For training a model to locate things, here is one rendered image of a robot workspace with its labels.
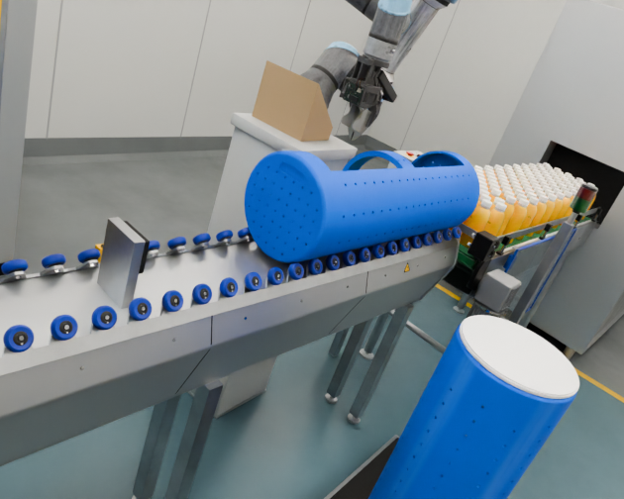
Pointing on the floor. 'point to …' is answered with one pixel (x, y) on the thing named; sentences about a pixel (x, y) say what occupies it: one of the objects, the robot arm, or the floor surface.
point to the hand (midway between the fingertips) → (355, 135)
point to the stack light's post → (541, 271)
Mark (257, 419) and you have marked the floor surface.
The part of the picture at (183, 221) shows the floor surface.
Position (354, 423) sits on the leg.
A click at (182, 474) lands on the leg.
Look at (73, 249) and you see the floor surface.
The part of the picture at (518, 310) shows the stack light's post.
